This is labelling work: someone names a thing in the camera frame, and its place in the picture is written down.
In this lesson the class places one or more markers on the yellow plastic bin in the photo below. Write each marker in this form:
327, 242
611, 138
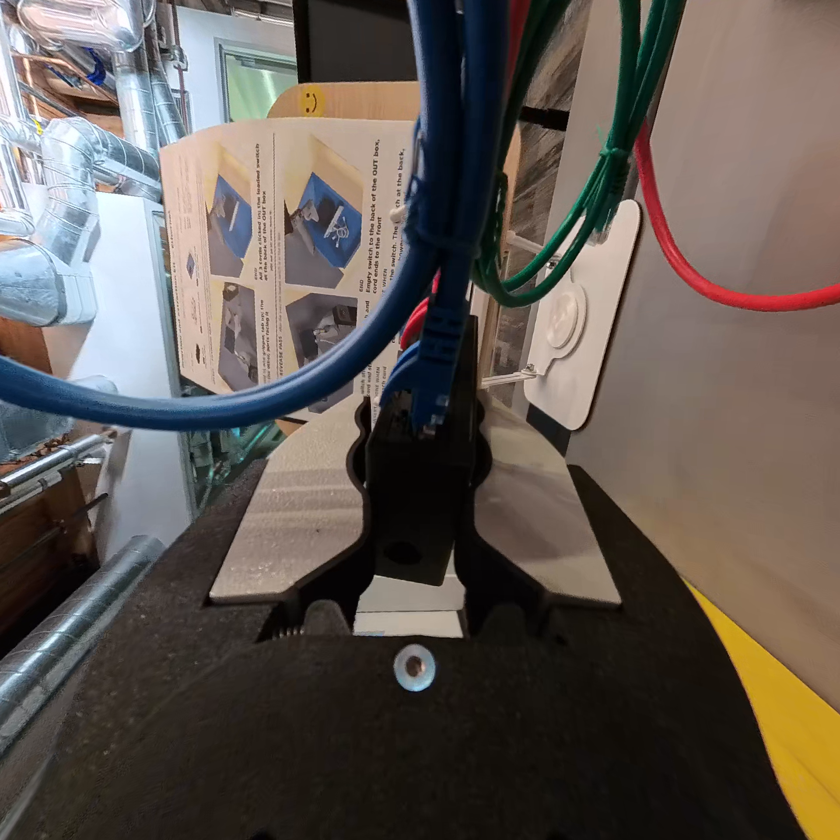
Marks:
787, 741

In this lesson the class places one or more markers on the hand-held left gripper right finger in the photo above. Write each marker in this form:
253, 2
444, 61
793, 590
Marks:
544, 525

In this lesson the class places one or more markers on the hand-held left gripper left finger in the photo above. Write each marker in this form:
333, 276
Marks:
295, 518

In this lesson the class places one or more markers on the printed instruction poster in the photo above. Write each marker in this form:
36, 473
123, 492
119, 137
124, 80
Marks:
262, 197

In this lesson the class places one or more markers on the black ethernet switch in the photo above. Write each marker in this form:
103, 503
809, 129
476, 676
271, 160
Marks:
420, 499

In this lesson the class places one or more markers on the silver spiral ventilation duct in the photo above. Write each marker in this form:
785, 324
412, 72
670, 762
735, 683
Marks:
79, 610

